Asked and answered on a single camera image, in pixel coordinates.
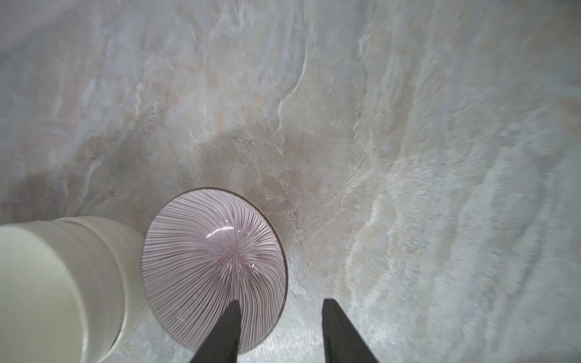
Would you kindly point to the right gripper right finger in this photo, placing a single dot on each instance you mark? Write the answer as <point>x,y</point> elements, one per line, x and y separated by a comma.
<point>342,342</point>

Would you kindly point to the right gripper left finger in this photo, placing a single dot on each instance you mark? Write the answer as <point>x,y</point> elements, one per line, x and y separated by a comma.
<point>222,343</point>

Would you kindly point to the purple striped bowl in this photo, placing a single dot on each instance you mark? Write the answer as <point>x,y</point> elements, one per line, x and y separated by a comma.
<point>204,249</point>

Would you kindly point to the cream bowl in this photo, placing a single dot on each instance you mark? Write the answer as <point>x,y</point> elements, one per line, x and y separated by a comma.
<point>71,289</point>

